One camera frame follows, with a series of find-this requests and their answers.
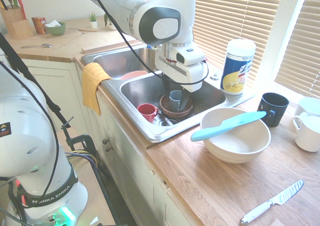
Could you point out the small upright plant white pot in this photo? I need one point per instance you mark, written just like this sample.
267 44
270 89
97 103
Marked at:
93 20

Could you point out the dark navy mug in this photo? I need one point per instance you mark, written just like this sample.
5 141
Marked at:
275 108

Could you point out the teal plastic knife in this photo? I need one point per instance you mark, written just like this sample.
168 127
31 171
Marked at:
225 125

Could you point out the cream kitchen cabinet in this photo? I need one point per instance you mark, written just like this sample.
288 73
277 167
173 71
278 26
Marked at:
125 161

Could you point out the orange cardboard box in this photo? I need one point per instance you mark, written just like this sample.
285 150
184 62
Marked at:
38 25

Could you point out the brown ceramic bowl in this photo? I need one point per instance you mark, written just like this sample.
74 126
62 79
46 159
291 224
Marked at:
172 112

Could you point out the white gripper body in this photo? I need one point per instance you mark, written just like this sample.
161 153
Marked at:
190 77

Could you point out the metal spoon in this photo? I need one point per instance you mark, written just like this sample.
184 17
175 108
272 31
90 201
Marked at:
40 45

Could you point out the stainless steel double sink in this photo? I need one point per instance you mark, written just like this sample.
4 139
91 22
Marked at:
140 90

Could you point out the green bowl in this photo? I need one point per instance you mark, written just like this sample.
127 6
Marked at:
57 30

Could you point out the white cup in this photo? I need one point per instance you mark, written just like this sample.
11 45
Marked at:
310 105

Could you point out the dark cabinet knob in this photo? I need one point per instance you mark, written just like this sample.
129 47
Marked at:
108 149
106 141

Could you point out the black metal clamp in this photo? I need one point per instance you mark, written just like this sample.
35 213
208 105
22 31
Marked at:
82 140

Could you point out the pink bowl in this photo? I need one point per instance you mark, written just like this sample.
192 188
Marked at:
132 74

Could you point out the cream ceramic bowl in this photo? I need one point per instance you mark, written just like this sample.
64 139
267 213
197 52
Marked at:
240 145

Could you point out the wide beige window blind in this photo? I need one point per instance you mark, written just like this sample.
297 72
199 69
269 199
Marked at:
237 13

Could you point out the narrow beige window blind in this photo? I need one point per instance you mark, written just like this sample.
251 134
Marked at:
302 48

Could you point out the yellow dish cloth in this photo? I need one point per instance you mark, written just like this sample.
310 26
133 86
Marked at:
91 85

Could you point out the Lysol wipes canister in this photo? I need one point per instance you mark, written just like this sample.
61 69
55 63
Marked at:
238 68

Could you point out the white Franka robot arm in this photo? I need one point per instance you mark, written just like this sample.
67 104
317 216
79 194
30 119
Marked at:
30 125

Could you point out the chrome sink hole cover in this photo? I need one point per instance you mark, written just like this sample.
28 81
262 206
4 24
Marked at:
214 77

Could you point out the trailing plant white pot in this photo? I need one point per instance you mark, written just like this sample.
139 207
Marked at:
108 23

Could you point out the silver cutlery piece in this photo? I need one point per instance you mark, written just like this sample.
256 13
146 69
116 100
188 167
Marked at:
166 119

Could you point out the red mug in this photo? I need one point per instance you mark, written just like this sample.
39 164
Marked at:
147 110

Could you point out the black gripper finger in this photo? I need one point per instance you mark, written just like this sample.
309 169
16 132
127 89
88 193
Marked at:
184 99
167 85

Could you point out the wooden knife block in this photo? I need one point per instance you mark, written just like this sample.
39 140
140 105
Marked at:
17 25

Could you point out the grey-blue mug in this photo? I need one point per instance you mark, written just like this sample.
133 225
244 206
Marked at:
174 98

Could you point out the white crumpled paper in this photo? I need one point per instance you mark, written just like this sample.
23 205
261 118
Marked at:
53 24

